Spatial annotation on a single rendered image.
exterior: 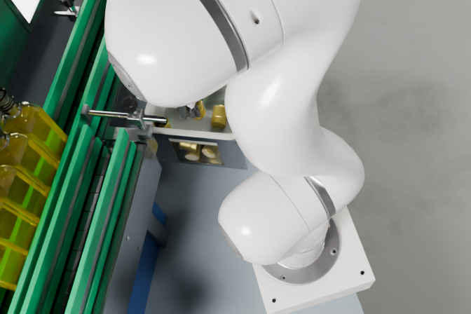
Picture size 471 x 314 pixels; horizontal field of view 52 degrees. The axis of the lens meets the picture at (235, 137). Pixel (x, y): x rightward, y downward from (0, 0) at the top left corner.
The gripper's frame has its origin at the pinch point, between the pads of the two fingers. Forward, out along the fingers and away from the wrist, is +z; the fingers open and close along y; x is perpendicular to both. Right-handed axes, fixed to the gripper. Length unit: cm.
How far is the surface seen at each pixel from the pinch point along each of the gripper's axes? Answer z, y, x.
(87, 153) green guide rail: -6.8, 16.5, -17.1
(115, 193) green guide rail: -5.9, 23.6, -10.0
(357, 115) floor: 103, -57, 45
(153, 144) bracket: 0.8, 10.0, -7.3
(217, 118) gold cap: 5.2, 0.8, 4.6
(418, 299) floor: 102, 19, 67
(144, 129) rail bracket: -6.1, 10.1, -7.3
